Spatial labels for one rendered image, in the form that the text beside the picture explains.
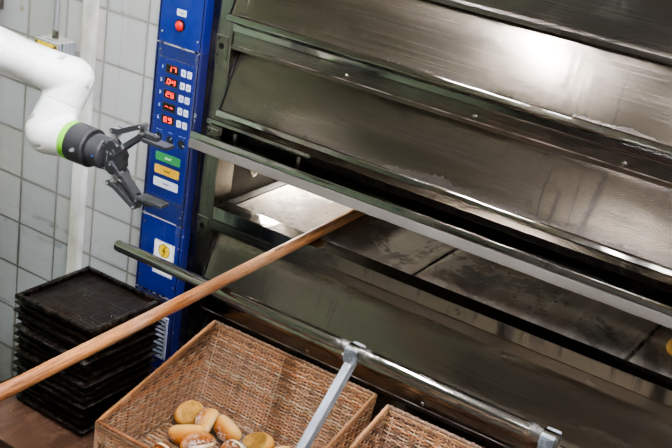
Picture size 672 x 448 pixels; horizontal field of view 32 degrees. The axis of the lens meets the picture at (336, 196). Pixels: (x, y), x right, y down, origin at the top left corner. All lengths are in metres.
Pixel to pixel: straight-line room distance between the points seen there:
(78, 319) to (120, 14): 0.85
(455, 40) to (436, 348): 0.78
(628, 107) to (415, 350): 0.86
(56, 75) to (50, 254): 1.12
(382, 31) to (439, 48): 0.16
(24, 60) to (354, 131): 0.81
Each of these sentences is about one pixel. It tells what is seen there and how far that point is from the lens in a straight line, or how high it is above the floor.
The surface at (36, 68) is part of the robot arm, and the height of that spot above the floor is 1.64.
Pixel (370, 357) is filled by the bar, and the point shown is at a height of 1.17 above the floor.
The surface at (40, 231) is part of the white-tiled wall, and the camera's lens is 3.75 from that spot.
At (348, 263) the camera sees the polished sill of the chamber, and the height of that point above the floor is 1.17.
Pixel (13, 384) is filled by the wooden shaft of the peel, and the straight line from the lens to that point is 2.32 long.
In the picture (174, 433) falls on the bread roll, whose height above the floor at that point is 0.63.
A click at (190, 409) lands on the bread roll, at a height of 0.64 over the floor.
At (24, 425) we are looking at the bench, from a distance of 3.33.
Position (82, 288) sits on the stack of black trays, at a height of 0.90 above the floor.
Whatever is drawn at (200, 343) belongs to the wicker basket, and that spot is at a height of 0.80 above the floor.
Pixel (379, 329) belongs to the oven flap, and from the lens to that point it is 3.03.
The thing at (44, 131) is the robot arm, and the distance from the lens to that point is 2.72.
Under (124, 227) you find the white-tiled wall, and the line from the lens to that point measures 3.48.
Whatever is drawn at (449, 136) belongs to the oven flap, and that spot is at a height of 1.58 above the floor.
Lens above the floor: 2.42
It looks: 21 degrees down
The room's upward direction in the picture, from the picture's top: 9 degrees clockwise
